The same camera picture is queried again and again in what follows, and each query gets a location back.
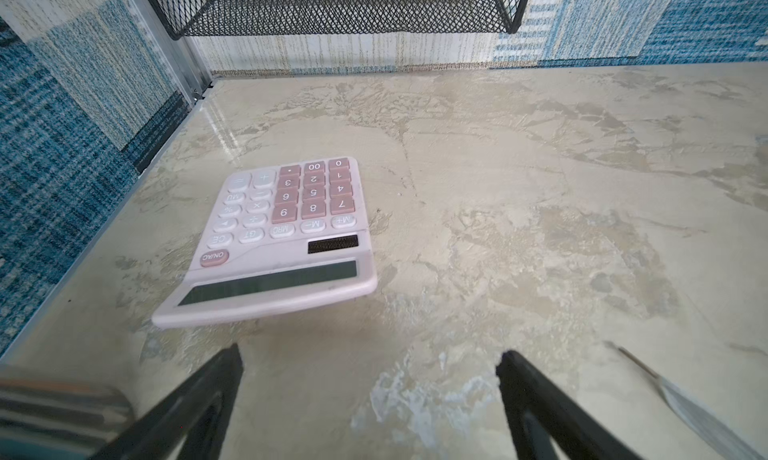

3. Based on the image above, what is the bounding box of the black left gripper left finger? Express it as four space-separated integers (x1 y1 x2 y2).
92 344 243 459

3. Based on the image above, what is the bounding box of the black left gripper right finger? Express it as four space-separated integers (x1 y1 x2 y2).
496 350 639 459

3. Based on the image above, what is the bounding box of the white shoelace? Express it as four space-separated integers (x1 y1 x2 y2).
604 341 765 460

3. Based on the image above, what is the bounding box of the clear cup of pencils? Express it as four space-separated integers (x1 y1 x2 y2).
1 365 136 459

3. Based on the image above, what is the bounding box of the black mesh shelf rack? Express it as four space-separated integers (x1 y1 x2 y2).
148 0 528 40

